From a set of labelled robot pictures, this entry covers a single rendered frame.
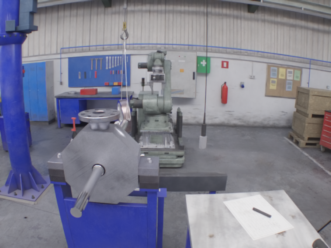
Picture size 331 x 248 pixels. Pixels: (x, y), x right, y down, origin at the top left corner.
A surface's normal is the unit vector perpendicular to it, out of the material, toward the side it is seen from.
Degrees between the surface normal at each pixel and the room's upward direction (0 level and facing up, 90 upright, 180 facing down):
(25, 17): 90
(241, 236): 0
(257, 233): 0
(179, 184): 90
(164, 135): 90
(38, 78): 90
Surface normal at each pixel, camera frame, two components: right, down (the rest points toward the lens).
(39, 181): 0.33, 0.26
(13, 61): 0.71, 0.20
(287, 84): -0.05, 0.27
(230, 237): 0.02, -0.96
